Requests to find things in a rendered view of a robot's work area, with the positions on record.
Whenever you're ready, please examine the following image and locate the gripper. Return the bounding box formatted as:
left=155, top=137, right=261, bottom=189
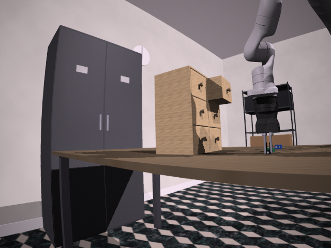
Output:
left=247, top=81, right=280, bottom=154

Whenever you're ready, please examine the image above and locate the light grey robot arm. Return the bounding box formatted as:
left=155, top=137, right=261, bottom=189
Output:
left=244, top=0, right=331, bottom=85

